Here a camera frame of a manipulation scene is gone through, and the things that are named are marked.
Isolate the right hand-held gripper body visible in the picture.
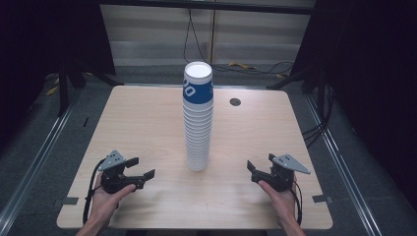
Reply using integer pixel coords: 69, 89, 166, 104
251, 153, 312, 194

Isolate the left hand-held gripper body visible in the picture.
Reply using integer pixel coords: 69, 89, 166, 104
97, 149, 140, 195

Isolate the stack of white paper cups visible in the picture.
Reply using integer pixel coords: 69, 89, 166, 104
182, 61, 214, 172

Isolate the person's left hand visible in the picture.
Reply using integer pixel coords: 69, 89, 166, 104
89, 172, 137, 227

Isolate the person's right hand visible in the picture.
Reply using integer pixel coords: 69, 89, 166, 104
257, 176, 301, 229

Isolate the grey tape strip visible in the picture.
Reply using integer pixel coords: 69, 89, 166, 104
312, 194, 334, 205
61, 196, 80, 207

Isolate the black metal stand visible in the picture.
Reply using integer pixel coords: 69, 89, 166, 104
56, 62, 124, 118
267, 63, 330, 114

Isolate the yellow floor tape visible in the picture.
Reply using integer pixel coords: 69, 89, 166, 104
228, 61, 258, 71
44, 77, 61, 96

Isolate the dark curtain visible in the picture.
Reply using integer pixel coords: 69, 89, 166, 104
289, 0, 417, 210
0, 0, 116, 146

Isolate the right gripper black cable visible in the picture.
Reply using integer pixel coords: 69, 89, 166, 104
291, 180, 304, 226

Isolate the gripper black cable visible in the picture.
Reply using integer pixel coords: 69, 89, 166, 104
291, 180, 304, 226
82, 158, 106, 226

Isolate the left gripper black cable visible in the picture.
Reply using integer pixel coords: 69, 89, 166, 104
82, 158, 106, 226

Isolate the bundle of black cables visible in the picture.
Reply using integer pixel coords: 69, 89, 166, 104
300, 83, 335, 149

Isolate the metal floor rail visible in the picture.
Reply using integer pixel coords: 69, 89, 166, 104
305, 94, 385, 236
0, 94, 80, 229

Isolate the black floor cable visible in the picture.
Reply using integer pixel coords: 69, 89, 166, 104
209, 60, 295, 77

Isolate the hanging black cable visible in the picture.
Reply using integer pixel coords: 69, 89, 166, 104
182, 9, 211, 67

